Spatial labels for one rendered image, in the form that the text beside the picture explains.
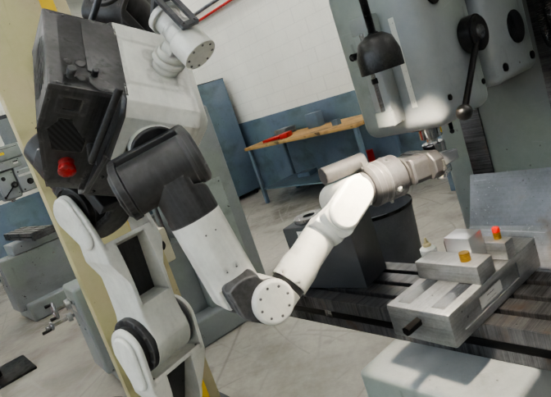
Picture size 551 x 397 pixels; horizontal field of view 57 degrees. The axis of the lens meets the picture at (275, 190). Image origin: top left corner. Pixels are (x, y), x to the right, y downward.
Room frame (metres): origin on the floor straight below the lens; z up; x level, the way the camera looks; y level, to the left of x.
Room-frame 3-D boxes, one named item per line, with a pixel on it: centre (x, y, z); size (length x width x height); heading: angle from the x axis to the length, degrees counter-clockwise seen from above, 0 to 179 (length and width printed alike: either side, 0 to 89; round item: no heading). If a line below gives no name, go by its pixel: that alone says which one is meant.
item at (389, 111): (0.97, -0.26, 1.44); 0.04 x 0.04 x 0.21; 37
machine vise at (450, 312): (1.01, -0.33, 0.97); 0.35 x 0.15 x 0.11; 125
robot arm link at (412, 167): (1.01, -0.26, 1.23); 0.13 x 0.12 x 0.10; 20
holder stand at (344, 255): (1.35, -0.10, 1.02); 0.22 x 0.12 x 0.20; 48
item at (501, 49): (1.15, -0.50, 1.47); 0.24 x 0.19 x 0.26; 37
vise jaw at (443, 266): (1.00, -0.30, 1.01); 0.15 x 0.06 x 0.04; 35
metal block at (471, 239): (1.03, -0.35, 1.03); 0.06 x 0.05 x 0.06; 35
